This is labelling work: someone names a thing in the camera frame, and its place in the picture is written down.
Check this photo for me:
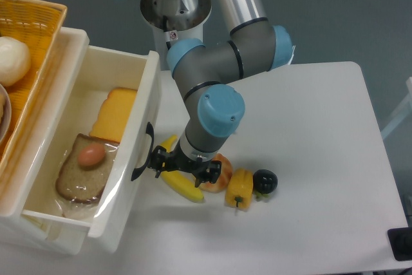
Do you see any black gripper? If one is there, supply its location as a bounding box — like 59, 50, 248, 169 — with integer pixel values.
147, 143, 221, 188

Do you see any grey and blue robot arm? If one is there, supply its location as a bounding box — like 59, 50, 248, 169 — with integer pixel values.
140, 0, 294, 184

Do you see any white drawer cabinet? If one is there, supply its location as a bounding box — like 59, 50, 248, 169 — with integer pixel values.
1, 27, 89, 253

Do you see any yellow banana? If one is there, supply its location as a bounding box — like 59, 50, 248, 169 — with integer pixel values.
159, 134, 205, 204

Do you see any yellow bell pepper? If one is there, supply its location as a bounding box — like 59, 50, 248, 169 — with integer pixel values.
225, 168, 254, 211

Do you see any black round fruit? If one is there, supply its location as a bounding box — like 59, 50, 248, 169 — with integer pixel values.
253, 169, 278, 201

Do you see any brown egg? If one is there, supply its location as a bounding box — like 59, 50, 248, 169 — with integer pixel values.
77, 143, 106, 168

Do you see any yellow toast slice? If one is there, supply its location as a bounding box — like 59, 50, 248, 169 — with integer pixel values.
89, 88, 137, 143

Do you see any brown bread slice in wrap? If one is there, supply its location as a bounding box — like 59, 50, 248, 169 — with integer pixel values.
55, 134, 119, 204

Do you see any bowl in basket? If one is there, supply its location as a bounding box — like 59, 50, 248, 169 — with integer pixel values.
1, 85, 12, 144

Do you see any white bread roll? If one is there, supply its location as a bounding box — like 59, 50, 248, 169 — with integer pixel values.
1, 36, 31, 87

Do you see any yellow wicker basket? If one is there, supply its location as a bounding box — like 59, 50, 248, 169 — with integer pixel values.
1, 0, 68, 175

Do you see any black device at table edge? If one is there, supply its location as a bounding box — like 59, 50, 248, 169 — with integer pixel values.
387, 227, 412, 261

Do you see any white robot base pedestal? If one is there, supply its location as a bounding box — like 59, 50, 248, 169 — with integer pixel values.
140, 0, 212, 70

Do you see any white frame right edge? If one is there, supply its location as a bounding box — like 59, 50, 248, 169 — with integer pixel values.
380, 77, 411, 140

